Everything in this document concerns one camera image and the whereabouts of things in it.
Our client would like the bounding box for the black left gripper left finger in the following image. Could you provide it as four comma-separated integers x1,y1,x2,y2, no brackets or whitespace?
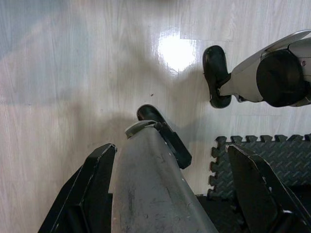
37,143,117,233

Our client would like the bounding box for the black foam floor mat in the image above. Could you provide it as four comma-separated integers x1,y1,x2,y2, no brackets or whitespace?
196,133,311,233

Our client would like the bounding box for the black robot foot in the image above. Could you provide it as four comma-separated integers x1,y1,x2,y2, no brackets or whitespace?
202,45,232,109
136,104,192,170

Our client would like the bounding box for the silver robot right leg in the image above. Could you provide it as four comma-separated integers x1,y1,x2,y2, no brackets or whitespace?
218,29,311,109

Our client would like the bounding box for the black robot left foot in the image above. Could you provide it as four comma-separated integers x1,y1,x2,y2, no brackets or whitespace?
136,104,192,170

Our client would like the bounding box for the silver robot left leg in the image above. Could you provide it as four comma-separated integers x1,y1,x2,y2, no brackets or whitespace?
113,119,219,233

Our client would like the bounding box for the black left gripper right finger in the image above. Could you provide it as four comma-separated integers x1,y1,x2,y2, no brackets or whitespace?
227,144,311,233

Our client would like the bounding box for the black robot right foot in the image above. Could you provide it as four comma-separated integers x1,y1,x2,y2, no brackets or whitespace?
202,45,232,109

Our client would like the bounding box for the silver robot leg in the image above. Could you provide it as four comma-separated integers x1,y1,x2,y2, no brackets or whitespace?
113,119,219,233
218,29,311,109

